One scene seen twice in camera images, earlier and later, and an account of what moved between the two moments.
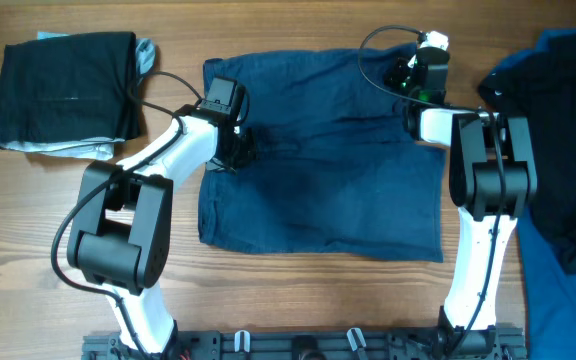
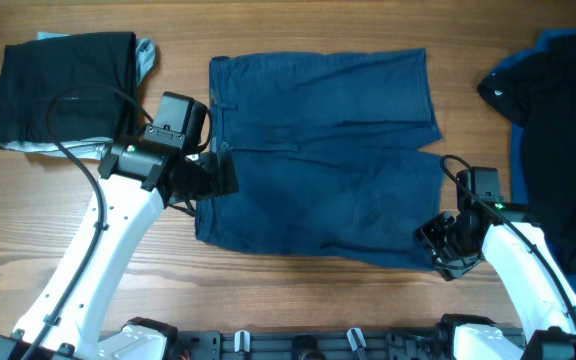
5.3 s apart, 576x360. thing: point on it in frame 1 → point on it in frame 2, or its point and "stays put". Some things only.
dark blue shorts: [335, 171] stays put
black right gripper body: [398, 76] → [453, 255]
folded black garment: [64, 90] stays put
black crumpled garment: [560, 88] stays put
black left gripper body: [242, 149] → [203, 178]
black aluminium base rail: [321, 344] stays put
